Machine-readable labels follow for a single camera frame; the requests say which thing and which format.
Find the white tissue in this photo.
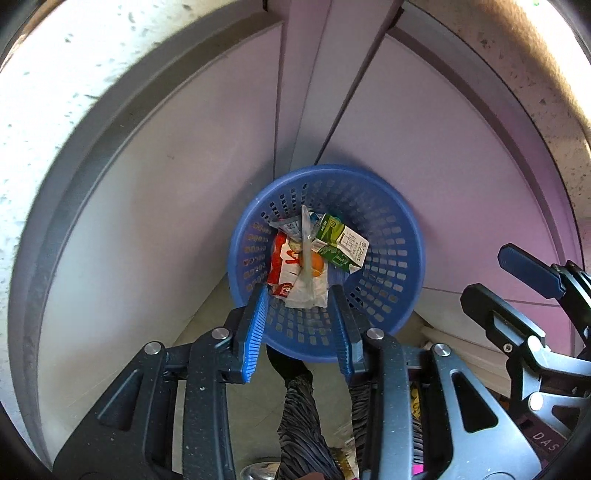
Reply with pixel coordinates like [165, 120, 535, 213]
[284, 268, 329, 309]

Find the orange peel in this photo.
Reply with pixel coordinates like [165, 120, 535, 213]
[311, 252, 325, 277]

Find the red white paper bag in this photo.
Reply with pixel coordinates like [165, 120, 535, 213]
[266, 232, 301, 299]

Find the green white milk carton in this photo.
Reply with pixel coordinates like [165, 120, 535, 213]
[311, 213, 370, 274]

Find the blue trash basket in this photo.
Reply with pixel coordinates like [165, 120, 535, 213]
[227, 163, 427, 364]

